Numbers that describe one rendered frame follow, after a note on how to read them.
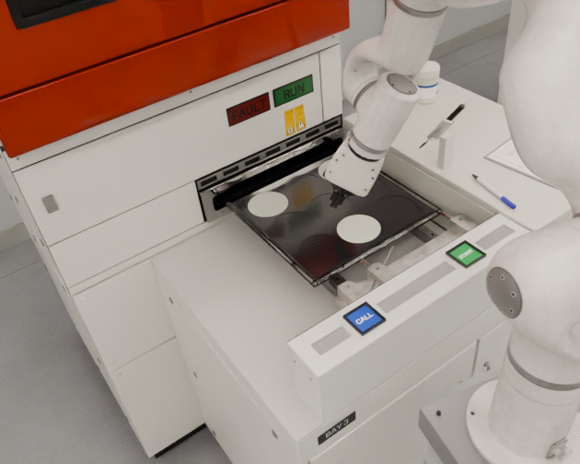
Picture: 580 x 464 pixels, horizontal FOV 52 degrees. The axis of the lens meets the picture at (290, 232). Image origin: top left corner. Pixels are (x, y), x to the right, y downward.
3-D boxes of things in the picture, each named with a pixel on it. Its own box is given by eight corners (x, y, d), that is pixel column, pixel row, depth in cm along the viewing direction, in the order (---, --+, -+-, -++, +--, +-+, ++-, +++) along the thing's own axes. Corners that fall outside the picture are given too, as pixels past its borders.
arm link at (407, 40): (355, -41, 96) (330, 96, 122) (417, 18, 90) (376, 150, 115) (400, -54, 99) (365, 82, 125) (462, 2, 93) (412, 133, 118)
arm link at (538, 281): (614, 373, 85) (674, 244, 69) (504, 419, 80) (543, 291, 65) (555, 315, 93) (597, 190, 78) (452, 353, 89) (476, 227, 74)
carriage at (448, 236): (334, 307, 126) (334, 297, 124) (458, 232, 140) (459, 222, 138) (359, 330, 121) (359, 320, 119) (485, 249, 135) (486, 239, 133)
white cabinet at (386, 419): (208, 437, 201) (148, 260, 148) (420, 300, 238) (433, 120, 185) (324, 610, 159) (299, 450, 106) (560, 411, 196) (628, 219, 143)
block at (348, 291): (337, 295, 124) (336, 285, 122) (350, 287, 126) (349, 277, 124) (362, 319, 119) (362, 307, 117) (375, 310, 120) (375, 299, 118)
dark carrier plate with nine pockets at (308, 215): (232, 204, 149) (232, 202, 148) (341, 151, 162) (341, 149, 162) (316, 280, 126) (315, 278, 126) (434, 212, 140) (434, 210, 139)
